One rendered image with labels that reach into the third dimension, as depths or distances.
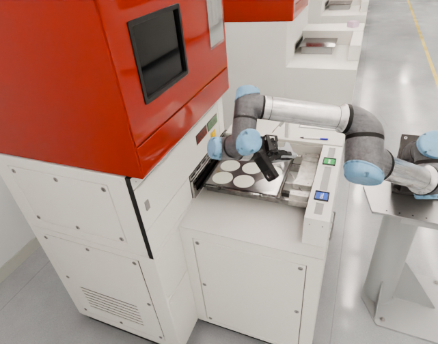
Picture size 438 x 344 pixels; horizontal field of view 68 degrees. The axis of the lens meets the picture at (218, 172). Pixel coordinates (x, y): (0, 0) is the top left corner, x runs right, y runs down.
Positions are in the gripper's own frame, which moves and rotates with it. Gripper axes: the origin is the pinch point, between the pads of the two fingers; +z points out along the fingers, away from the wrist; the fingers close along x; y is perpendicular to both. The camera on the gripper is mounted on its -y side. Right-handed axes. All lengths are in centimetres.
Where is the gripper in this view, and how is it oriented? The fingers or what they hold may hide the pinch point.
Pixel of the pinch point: (292, 158)
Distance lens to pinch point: 127.5
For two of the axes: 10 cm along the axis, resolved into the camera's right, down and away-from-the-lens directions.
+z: 8.6, 0.2, 5.1
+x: -4.9, 3.2, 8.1
